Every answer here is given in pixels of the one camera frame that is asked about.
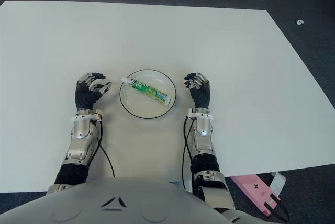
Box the green white toothpaste tube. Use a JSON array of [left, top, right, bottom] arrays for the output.
[[121, 76, 171, 107]]

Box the pink tool on floor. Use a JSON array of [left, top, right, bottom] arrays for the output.
[[230, 174, 281, 216]]

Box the white paper strip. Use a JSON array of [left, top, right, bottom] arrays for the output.
[[269, 172, 286, 196]]

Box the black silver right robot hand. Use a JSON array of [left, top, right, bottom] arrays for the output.
[[184, 72, 211, 109]]

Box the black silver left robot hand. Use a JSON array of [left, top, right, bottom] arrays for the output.
[[75, 72, 113, 111]]

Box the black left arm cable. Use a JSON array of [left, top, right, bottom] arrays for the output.
[[94, 115, 116, 179]]

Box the black thin cord loop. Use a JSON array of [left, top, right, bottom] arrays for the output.
[[264, 194, 290, 222]]

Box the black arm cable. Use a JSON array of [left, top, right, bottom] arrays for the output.
[[94, 115, 116, 179], [181, 118, 196, 191]]

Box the grey robot torso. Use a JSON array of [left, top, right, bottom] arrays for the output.
[[0, 176, 262, 224]]

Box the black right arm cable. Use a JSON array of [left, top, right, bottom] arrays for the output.
[[181, 118, 196, 191]]

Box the white plate with black rim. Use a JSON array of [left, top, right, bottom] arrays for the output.
[[119, 69, 177, 119]]

